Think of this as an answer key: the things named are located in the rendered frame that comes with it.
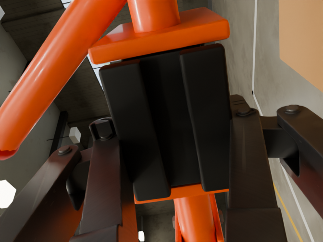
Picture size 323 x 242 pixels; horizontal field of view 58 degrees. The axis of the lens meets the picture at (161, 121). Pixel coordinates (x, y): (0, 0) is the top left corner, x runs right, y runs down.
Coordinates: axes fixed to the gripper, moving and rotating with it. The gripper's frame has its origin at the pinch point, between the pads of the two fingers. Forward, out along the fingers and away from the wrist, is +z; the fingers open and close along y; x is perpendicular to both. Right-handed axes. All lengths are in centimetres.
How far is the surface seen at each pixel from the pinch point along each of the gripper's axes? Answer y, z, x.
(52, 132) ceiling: -547, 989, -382
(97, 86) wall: -349, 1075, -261
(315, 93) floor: 119, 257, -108
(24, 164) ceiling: -547, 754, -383
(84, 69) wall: -364, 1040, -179
